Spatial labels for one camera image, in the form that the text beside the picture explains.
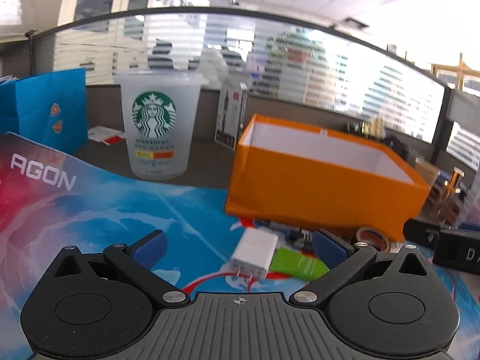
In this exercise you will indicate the AGON colourful desk mat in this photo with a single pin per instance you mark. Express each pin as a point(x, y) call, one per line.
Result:
point(70, 291)

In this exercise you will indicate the white USB charger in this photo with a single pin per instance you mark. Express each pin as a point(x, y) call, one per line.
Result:
point(251, 258)

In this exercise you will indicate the orange cardboard box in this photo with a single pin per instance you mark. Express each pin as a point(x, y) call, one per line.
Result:
point(313, 177)

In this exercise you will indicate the brown tape roll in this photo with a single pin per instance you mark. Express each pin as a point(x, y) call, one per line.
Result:
point(374, 238)

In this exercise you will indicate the blue paper bag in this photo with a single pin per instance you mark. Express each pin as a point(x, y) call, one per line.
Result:
point(49, 109)

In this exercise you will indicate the black mesh desk organizer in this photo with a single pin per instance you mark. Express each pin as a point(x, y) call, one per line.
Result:
point(390, 141)

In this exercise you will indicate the yellow building block plate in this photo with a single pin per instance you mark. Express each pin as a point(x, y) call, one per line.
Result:
point(374, 128)

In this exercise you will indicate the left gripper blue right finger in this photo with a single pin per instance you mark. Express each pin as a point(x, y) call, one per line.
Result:
point(330, 249)

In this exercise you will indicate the red white card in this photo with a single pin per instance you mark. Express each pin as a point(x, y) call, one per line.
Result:
point(107, 136)

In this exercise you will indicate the blue black marker pen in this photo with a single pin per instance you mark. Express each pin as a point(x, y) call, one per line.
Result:
point(298, 238)

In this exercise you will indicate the grey tall product box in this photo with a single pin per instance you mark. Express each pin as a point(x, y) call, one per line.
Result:
point(230, 112)

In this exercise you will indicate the Starbucks plastic cup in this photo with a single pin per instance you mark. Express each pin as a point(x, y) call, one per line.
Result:
point(159, 111)

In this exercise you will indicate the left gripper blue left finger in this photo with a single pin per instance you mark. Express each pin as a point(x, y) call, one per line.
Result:
point(149, 250)

